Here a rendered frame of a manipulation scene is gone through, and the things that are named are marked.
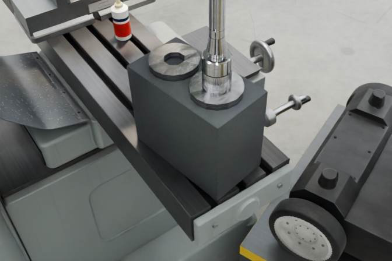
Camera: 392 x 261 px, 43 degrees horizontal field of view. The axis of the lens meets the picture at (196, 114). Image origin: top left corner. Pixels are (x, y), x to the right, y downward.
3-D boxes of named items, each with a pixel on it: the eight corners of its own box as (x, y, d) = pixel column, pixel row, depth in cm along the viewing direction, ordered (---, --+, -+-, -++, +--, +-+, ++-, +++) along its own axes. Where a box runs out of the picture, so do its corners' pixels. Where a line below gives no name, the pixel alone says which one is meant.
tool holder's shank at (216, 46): (223, 62, 75) (225, -4, 67) (203, 58, 76) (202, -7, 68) (229, 49, 77) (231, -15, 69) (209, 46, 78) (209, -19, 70)
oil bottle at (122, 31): (126, 30, 127) (121, -9, 119) (134, 37, 124) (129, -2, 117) (112, 35, 125) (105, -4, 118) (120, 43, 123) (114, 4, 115)
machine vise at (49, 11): (132, -22, 145) (128, -58, 138) (157, 0, 136) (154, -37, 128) (14, 16, 132) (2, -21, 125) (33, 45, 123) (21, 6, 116)
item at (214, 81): (226, 97, 79) (227, 71, 75) (198, 91, 80) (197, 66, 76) (234, 78, 82) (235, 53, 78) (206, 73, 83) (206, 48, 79)
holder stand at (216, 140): (181, 108, 106) (176, 29, 92) (261, 164, 95) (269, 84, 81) (136, 138, 100) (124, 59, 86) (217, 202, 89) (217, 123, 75)
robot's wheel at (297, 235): (339, 263, 135) (354, 221, 121) (332, 278, 132) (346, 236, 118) (273, 228, 143) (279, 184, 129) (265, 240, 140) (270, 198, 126)
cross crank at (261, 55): (259, 56, 175) (261, 28, 167) (282, 74, 168) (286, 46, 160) (223, 74, 169) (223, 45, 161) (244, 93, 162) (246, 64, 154)
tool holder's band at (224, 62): (227, 71, 75) (227, 66, 74) (197, 66, 76) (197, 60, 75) (235, 53, 78) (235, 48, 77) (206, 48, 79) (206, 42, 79)
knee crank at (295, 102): (302, 95, 174) (304, 82, 170) (315, 105, 171) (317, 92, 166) (253, 122, 166) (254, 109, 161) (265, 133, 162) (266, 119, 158)
